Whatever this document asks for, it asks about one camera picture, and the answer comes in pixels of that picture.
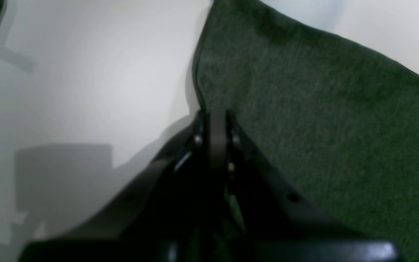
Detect dark green t-shirt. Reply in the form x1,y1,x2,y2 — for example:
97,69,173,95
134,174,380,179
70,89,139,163
193,0,419,262

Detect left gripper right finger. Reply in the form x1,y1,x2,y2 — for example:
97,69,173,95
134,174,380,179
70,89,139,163
218,112,401,262

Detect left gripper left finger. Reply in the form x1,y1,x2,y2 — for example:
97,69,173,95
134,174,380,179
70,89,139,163
19,112,219,262

